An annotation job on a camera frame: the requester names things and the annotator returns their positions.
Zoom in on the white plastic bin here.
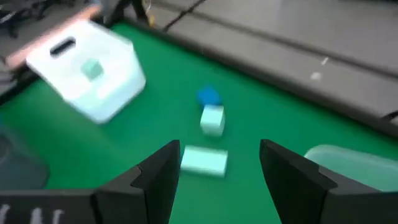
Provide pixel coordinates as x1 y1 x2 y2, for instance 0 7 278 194
25 19 147 125

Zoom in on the mint rectangular block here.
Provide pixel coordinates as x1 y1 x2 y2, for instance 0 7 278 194
180 145 229 179

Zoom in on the mint cube block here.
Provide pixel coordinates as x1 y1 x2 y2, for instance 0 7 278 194
80 58 104 82
199 104 226 138

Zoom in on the dark smoky plastic bin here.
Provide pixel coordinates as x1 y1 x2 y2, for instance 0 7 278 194
0 123 50 191

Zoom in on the clear green-tinted plastic bin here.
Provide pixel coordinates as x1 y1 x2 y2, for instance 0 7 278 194
303 144 398 192

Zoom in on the blue cube block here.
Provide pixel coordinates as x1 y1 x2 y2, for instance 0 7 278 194
196 86 223 107

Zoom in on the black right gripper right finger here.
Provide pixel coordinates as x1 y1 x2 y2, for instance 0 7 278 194
259 138 340 224

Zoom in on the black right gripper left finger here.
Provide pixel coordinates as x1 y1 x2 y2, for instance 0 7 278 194
92 139 182 224

